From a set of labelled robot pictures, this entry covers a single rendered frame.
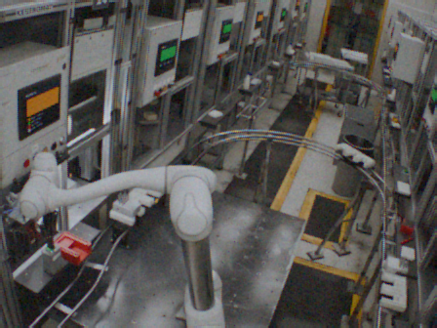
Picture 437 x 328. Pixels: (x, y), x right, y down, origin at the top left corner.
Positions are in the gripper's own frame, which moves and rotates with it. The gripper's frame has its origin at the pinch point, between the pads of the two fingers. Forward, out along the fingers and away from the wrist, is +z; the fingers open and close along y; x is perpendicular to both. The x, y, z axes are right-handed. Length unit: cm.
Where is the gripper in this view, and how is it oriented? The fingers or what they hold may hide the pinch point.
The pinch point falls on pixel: (50, 241)
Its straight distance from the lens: 187.2
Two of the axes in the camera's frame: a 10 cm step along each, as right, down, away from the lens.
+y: -3.4, 3.9, -8.6
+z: -1.6, 8.7, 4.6
